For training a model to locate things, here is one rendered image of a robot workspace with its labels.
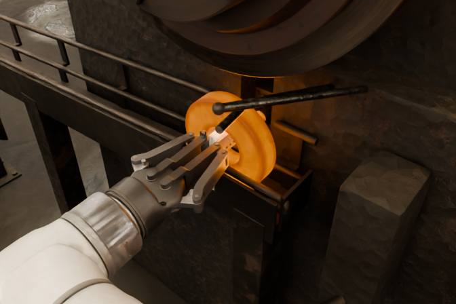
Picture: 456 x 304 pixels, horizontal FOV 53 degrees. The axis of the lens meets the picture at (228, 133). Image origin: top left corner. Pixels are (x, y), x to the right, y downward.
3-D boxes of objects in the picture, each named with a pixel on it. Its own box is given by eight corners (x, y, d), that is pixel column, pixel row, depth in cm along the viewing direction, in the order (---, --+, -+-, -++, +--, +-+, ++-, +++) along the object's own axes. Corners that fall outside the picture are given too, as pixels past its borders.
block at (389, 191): (348, 254, 75) (378, 139, 60) (395, 281, 71) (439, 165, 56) (313, 300, 68) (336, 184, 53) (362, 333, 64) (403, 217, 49)
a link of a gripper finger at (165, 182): (156, 181, 58) (164, 186, 57) (216, 136, 64) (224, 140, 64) (160, 201, 61) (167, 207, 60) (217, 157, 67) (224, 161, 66)
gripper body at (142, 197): (105, 220, 61) (157, 180, 66) (149, 254, 57) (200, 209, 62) (93, 181, 56) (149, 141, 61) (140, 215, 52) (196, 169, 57)
